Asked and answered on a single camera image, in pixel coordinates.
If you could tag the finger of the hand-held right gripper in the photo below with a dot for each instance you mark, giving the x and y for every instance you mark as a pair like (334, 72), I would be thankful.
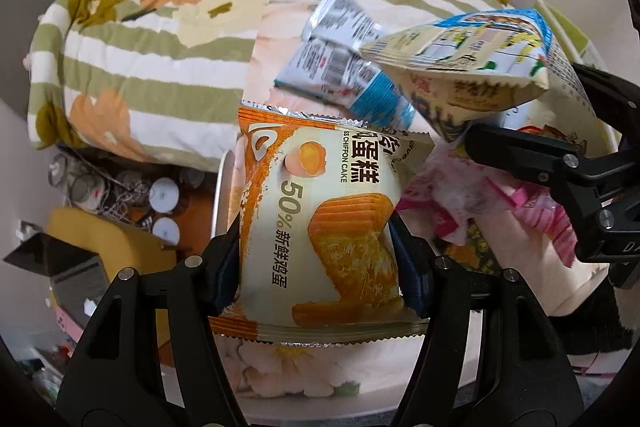
(515, 152)
(615, 97)

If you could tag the dark cloth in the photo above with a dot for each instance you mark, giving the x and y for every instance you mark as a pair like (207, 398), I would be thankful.
(590, 327)

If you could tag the grey bed rail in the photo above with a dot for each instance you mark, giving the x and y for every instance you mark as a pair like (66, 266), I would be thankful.
(223, 197)

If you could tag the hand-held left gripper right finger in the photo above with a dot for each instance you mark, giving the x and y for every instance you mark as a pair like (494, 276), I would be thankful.
(410, 272)

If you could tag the crumpled pink white packet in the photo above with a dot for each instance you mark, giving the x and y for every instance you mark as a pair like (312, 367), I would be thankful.
(440, 202)

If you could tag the white box with green inside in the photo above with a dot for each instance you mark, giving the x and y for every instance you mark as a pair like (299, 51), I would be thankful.
(567, 32)

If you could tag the white round jar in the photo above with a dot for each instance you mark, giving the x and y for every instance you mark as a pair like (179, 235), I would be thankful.
(166, 231)
(164, 196)

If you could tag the green striped floral blanket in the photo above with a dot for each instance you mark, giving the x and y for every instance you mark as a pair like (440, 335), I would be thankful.
(150, 72)

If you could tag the blue white snack packet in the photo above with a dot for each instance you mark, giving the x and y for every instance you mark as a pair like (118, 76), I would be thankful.
(340, 67)

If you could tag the yellow stool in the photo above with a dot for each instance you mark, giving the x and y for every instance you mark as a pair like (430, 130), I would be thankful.
(130, 242)

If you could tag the dark laptop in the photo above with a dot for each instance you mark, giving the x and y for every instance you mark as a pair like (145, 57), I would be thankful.
(45, 257)

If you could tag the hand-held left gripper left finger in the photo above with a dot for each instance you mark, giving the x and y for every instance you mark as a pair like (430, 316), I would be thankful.
(227, 272)

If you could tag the orange cake packet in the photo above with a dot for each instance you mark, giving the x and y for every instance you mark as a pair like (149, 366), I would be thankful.
(310, 217)

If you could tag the cream blue snack packet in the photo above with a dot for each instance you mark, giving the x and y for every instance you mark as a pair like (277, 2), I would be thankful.
(450, 52)

